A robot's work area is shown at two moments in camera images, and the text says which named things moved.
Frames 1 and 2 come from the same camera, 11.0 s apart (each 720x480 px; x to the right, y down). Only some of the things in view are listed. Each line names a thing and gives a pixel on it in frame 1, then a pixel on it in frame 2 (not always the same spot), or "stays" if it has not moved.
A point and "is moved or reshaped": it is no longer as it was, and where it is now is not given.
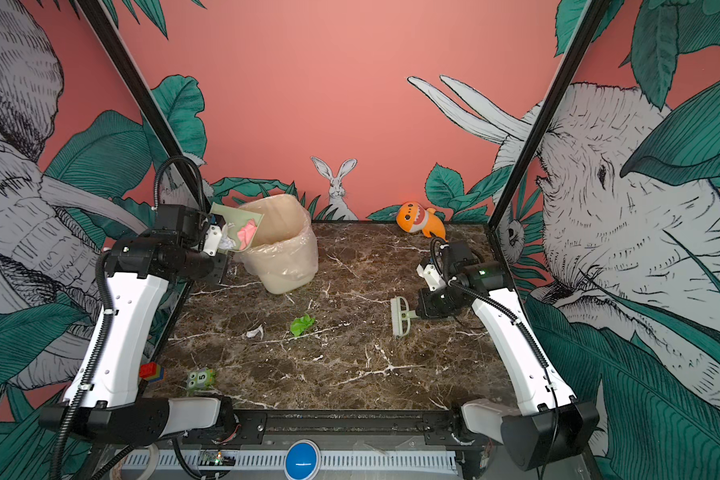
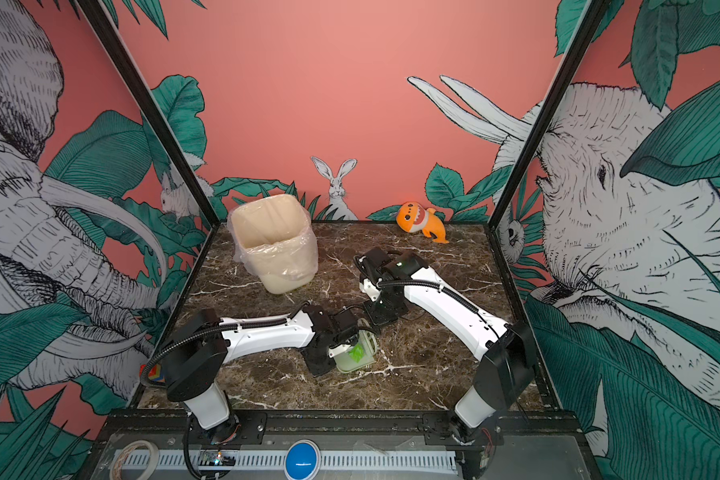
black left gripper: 204,278 -> 322,370
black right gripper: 426,301 -> 375,318
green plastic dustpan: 238,218 -> 349,357
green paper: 299,325 is moved or reshaped
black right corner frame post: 551,107 stays
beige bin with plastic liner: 284,254 stays
